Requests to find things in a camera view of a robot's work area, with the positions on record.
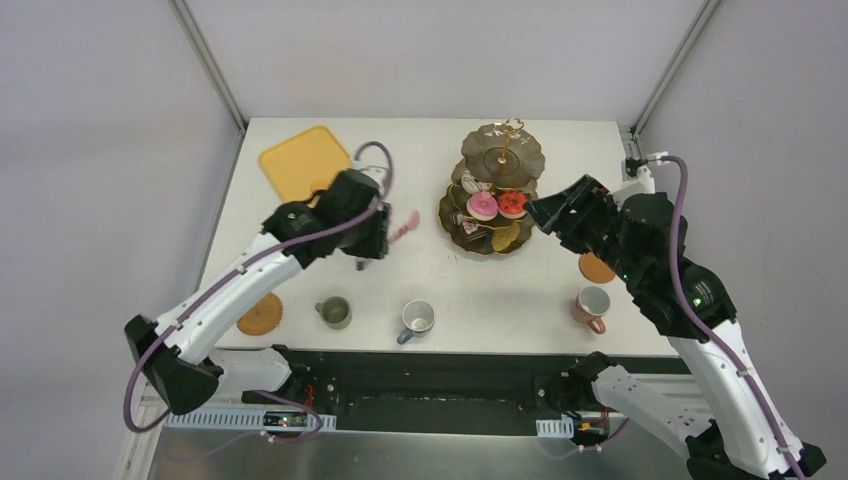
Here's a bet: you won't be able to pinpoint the pink frosted donut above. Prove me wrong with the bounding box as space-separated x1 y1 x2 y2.
466 191 499 222

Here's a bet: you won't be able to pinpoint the white striped donut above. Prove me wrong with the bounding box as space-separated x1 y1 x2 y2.
459 171 492 195

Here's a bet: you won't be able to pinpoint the blue grey mug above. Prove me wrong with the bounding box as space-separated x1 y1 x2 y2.
396 300 436 345

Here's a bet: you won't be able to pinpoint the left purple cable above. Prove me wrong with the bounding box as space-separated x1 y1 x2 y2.
123 140 396 445

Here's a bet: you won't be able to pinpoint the orange round coaster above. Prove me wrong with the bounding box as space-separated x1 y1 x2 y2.
578 253 616 284

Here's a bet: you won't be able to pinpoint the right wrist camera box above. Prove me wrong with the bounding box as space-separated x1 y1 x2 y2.
618 158 656 200

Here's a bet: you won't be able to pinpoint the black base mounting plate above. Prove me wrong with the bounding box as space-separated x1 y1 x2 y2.
225 344 690 439

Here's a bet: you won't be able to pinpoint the dark chocolate cake piece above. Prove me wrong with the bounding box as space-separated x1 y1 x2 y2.
460 220 480 238

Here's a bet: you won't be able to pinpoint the right white cable duct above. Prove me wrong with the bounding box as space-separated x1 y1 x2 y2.
535 416 575 439

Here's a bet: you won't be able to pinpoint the three tier glass stand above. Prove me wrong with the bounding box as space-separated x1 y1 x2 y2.
437 118 546 256

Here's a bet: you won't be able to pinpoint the pink handled metal tongs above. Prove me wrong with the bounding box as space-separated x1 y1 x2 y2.
388 210 421 244

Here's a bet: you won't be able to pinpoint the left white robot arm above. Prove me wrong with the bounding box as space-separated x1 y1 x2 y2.
124 169 390 415

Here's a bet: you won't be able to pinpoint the pink mug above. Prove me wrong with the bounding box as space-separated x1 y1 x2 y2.
571 286 611 335

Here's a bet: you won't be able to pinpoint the yellow serving tray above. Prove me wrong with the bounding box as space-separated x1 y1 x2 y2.
258 126 351 202

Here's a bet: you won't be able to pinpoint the chocolate cake slice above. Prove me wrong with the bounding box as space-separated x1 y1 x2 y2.
448 211 467 226

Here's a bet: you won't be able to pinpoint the white cable duct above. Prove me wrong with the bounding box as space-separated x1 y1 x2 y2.
164 407 337 433
535 416 575 439

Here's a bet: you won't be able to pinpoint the grey small cup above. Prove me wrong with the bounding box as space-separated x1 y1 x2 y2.
314 296 352 330

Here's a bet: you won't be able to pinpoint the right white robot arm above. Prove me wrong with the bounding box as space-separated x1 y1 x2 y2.
526 176 826 479

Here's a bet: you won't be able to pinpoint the left white cable duct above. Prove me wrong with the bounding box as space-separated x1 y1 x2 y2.
164 407 337 433

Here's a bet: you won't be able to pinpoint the red strawberry donut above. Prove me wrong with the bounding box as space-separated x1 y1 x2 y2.
497 190 529 220

